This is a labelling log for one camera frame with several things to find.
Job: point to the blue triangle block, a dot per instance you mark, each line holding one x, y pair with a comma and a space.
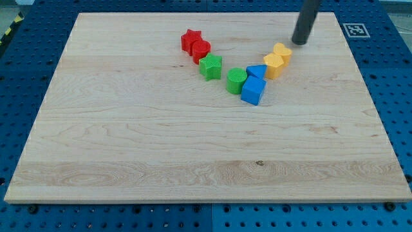
257, 71

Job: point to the red cylinder block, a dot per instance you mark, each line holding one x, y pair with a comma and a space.
199, 50

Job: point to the blue cube block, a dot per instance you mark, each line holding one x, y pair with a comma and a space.
252, 90

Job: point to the yellow heart block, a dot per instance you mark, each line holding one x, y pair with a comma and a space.
283, 51

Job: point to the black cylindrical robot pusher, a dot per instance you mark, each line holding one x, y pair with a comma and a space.
305, 21

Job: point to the light wooden board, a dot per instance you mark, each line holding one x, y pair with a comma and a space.
128, 119

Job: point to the yellow hexagon block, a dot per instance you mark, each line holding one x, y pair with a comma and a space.
275, 65

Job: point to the white fiducial marker tag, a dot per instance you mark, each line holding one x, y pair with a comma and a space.
356, 30

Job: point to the green star block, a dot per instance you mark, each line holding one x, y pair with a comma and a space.
210, 66

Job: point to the green cylinder block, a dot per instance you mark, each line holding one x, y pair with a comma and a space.
236, 78

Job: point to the yellow black hazard tape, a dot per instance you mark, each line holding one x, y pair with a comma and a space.
11, 30

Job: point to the red star block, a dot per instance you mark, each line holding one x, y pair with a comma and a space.
189, 38

